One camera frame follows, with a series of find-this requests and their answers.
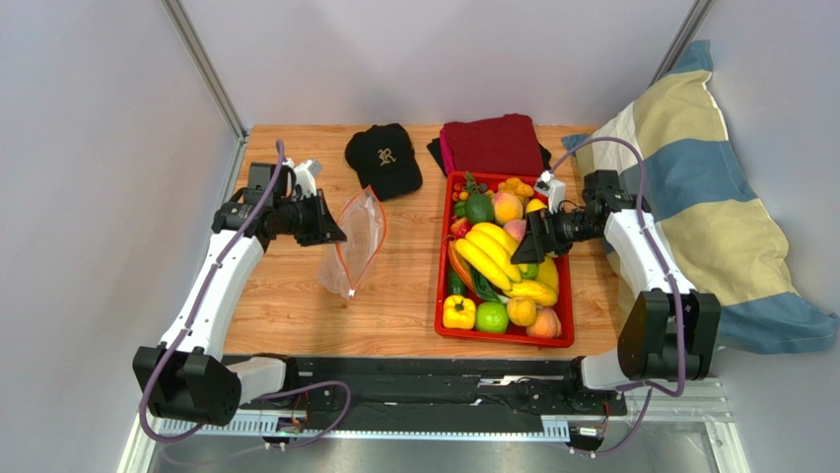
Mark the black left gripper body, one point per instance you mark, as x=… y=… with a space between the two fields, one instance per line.
x=299 y=216

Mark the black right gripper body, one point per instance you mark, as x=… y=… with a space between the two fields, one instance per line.
x=546 y=231

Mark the clear orange zip top bag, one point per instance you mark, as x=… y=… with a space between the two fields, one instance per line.
x=345 y=265

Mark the yellow banana bunch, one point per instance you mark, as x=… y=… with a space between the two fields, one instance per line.
x=488 y=249

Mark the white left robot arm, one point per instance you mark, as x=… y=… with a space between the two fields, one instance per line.
x=184 y=377

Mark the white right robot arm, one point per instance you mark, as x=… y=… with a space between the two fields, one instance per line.
x=669 y=336

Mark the pink peach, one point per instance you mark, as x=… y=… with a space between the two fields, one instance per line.
x=516 y=229

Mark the yellow mango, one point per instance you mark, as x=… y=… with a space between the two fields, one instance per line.
x=534 y=205

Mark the orange fruit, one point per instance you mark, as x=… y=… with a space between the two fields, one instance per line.
x=522 y=312

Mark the dark green avocado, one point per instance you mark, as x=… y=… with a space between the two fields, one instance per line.
x=478 y=208

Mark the peach at tray corner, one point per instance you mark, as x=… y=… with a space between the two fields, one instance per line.
x=547 y=324

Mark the green lime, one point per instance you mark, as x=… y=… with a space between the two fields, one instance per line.
x=491 y=317

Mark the green cucumber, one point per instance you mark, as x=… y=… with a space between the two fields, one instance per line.
x=456 y=287

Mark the black embroidered baseball cap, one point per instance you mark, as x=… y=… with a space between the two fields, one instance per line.
x=384 y=159

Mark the red plastic tray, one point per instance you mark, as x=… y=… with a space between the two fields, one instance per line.
x=513 y=334

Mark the folded dark red cloth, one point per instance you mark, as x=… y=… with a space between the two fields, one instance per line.
x=504 y=145

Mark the yellow bell pepper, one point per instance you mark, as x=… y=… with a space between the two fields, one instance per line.
x=459 y=313

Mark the striped blue yellow pillow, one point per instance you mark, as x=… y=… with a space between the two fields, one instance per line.
x=672 y=145

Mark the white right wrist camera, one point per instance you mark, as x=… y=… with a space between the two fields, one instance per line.
x=552 y=188

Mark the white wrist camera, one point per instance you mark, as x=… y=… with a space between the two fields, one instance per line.
x=552 y=188
x=301 y=181

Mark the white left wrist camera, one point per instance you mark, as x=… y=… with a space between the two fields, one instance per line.
x=301 y=181

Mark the black mounting base rail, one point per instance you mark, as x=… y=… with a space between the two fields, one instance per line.
x=447 y=397

